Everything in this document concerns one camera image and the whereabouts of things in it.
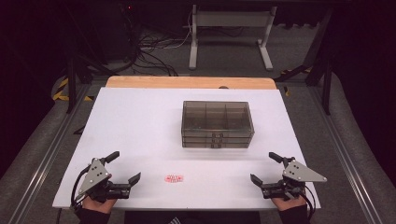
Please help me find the wooden table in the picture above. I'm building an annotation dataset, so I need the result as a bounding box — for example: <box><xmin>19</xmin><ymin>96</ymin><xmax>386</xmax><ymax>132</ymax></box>
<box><xmin>105</xmin><ymin>76</ymin><xmax>277</xmax><ymax>91</ymax></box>

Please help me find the bundle of black cables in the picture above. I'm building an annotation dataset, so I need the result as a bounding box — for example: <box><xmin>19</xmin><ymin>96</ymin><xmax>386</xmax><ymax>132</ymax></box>
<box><xmin>123</xmin><ymin>6</ymin><xmax>179</xmax><ymax>77</ymax></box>

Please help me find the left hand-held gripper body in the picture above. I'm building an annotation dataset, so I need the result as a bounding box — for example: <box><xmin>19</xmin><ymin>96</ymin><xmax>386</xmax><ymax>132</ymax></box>
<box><xmin>78</xmin><ymin>158</ymin><xmax>132</xmax><ymax>203</ymax></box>

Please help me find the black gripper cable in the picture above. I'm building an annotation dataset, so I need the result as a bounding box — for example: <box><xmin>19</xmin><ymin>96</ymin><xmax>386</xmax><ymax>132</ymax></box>
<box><xmin>70</xmin><ymin>165</ymin><xmax>92</xmax><ymax>209</ymax></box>
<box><xmin>298</xmin><ymin>185</ymin><xmax>317</xmax><ymax>220</ymax></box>

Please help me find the red and white small packet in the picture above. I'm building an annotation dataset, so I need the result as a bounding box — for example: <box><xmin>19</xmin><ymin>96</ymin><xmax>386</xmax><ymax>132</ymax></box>
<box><xmin>164</xmin><ymin>174</ymin><xmax>184</xmax><ymax>184</ymax></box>

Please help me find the aluminium rail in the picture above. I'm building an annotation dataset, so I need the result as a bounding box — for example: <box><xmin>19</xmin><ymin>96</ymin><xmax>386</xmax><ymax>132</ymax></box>
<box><xmin>307</xmin><ymin>85</ymin><xmax>387</xmax><ymax>224</ymax></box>
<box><xmin>7</xmin><ymin>83</ymin><xmax>92</xmax><ymax>224</ymax></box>

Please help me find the translucent grey drawer cabinet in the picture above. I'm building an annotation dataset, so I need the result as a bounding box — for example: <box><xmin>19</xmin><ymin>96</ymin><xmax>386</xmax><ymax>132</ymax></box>
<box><xmin>180</xmin><ymin>100</ymin><xmax>255</xmax><ymax>149</ymax></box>

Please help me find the yellow and black tape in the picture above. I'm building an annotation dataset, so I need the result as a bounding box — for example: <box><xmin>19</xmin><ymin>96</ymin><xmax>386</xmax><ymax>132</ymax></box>
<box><xmin>280</xmin><ymin>66</ymin><xmax>313</xmax><ymax>97</ymax></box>
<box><xmin>51</xmin><ymin>77</ymin><xmax>94</xmax><ymax>103</ymax></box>

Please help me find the black metal stand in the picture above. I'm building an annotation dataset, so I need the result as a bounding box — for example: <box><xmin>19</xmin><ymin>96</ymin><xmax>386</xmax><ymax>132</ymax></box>
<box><xmin>274</xmin><ymin>6</ymin><xmax>333</xmax><ymax>117</ymax></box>
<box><xmin>64</xmin><ymin>6</ymin><xmax>110</xmax><ymax>115</ymax></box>

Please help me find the white metal stand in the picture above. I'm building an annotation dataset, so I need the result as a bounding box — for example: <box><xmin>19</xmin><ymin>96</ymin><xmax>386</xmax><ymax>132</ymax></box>
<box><xmin>188</xmin><ymin>4</ymin><xmax>277</xmax><ymax>71</ymax></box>

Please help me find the white board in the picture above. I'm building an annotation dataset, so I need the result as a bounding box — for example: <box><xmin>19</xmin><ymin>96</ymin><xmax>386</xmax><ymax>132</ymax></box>
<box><xmin>51</xmin><ymin>87</ymin><xmax>321</xmax><ymax>210</ymax></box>

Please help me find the person's left hand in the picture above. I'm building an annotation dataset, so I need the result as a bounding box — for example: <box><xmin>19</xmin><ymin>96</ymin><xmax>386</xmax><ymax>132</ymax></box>
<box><xmin>82</xmin><ymin>196</ymin><xmax>118</xmax><ymax>215</ymax></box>

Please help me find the white cable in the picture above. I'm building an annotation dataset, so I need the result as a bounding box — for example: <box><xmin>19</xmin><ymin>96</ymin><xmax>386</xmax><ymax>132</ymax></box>
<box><xmin>139</xmin><ymin>11</ymin><xmax>193</xmax><ymax>49</ymax></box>

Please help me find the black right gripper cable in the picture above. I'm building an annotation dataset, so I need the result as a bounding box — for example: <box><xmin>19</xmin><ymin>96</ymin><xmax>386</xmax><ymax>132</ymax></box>
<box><xmin>298</xmin><ymin>185</ymin><xmax>317</xmax><ymax>220</ymax></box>

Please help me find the dark equipment box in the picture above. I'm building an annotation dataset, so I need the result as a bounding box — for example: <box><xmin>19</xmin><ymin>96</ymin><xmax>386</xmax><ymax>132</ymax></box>
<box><xmin>99</xmin><ymin>0</ymin><xmax>139</xmax><ymax>62</ymax></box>

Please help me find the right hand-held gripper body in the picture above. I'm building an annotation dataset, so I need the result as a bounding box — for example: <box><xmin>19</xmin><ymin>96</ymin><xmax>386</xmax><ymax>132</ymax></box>
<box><xmin>261</xmin><ymin>159</ymin><xmax>328</xmax><ymax>202</ymax></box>

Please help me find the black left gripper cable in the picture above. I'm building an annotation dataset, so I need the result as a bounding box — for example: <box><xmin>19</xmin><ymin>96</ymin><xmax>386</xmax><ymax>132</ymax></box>
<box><xmin>70</xmin><ymin>165</ymin><xmax>92</xmax><ymax>209</ymax></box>

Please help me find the person's right hand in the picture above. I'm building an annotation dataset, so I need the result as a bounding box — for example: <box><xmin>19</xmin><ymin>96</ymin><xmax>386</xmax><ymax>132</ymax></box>
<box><xmin>271</xmin><ymin>194</ymin><xmax>308</xmax><ymax>213</ymax></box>

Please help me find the person's dark clothing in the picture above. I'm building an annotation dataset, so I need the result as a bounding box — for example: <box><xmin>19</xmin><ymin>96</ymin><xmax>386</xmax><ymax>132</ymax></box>
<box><xmin>124</xmin><ymin>211</ymin><xmax>262</xmax><ymax>224</ymax></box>

